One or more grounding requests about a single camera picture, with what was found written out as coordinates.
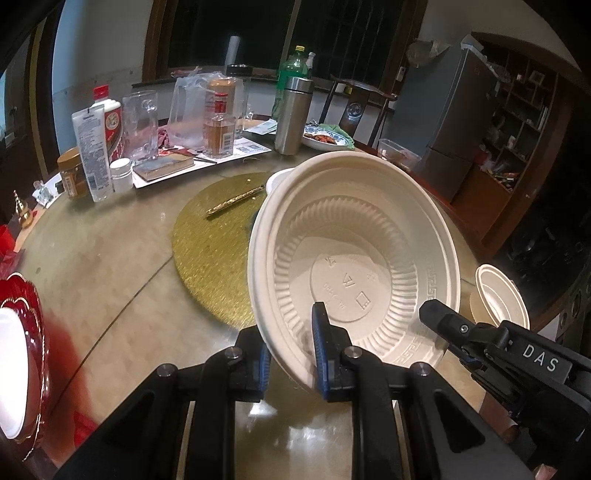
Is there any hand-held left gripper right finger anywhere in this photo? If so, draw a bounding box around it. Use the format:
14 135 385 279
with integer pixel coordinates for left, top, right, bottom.
311 302 536 480

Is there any dark wooden sideboard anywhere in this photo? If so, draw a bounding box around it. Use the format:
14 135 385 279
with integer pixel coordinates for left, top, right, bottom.
0 129 61 222

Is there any grey refrigerator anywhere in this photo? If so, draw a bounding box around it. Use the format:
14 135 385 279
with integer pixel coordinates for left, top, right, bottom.
390 44 502 201

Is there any dark framed window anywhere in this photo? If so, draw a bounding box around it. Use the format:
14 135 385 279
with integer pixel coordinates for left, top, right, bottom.
143 0 426 86

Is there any amber liquor bottle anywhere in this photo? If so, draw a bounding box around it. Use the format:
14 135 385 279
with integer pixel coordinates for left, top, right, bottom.
203 78 238 158

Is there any white printed paper sheet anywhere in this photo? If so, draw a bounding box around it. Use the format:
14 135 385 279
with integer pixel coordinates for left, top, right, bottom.
133 136 273 189

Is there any clear plastic box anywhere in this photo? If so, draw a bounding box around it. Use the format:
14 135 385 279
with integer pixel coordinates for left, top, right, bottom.
378 138 422 174

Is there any gold gourd ornament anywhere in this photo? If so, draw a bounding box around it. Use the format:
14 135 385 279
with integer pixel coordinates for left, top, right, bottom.
12 189 35 228

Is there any clear film roll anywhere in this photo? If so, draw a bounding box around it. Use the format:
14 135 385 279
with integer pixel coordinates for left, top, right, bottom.
225 36 242 77

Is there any patterned plate of food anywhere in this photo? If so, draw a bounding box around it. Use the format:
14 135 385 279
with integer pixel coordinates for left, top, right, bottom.
302 126 355 151

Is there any white liquor bottle red cap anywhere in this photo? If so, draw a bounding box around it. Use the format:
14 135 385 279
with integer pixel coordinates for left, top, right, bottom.
92 85 124 160

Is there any red plate with gold lettering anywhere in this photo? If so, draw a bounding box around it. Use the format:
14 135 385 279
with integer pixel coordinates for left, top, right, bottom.
0 271 52 463

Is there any clear plastic bag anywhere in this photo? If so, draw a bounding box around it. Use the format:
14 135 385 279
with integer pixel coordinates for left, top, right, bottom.
167 69 245 153

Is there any stainless steel thermos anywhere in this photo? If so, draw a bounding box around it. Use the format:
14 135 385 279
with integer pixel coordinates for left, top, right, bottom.
274 77 315 155

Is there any clear glass mug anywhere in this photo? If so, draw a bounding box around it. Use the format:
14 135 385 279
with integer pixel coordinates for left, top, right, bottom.
121 90 160 162

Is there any brown book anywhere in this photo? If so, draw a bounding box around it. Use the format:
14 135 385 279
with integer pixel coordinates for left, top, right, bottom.
133 152 195 182

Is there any gold round turntable disc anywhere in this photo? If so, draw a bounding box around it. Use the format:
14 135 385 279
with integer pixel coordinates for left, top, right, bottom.
172 172 296 329

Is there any small white pill bottle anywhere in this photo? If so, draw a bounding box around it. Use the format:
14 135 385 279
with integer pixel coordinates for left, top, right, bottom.
109 158 134 193

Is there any gold patterned stick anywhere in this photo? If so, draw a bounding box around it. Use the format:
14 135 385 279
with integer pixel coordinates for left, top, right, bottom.
205 185 265 217

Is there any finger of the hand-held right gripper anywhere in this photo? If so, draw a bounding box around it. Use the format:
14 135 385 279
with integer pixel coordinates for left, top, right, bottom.
445 346 485 381
419 299 502 354

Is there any green soda bottle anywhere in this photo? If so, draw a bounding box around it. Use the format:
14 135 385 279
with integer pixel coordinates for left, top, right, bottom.
271 45 309 121

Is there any white foam bowl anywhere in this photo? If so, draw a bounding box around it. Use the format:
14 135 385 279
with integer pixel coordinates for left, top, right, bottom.
265 168 296 195
0 308 26 439

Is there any white squeeze tube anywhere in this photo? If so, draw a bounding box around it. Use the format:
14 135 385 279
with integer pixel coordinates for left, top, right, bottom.
71 104 114 202

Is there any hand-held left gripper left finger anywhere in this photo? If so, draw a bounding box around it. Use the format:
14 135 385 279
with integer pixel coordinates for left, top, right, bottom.
53 325 273 480

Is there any dark wooden chair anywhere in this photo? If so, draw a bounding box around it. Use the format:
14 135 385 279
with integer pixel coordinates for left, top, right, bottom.
318 78 399 151

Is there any small cream plastic bowl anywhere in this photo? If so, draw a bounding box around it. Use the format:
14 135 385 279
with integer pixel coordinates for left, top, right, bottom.
475 264 531 330

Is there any brown jar with tan lid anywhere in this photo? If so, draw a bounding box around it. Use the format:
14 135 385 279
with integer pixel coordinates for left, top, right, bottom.
57 148 90 199

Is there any dark wooden shelf unit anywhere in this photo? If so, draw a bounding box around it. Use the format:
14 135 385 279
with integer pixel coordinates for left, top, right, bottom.
450 32 573 259

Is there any large cream plastic bowl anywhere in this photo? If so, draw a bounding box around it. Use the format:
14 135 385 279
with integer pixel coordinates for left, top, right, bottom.
247 148 462 393

